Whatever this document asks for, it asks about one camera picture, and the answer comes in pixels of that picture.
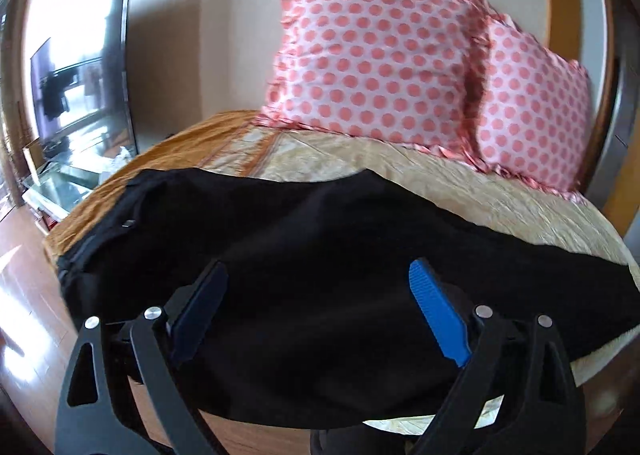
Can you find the bed with beige-orange cover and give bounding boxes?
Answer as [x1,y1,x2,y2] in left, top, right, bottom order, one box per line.
[44,110,640,438]

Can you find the black flat screen television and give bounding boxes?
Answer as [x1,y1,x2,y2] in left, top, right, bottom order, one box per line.
[30,0,139,159]

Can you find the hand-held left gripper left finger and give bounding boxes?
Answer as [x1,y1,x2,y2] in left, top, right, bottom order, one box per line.
[55,259,230,455]

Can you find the pink polka dot pillow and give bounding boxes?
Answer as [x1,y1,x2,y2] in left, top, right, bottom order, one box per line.
[467,17,593,200]
[252,0,493,168]

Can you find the glass television stand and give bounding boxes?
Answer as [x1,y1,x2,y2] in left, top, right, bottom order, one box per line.
[20,135,137,228]

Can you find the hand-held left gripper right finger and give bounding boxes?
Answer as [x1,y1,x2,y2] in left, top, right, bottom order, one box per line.
[407,257,586,455]

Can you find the black pants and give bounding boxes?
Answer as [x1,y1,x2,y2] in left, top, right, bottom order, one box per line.
[57,167,640,428]

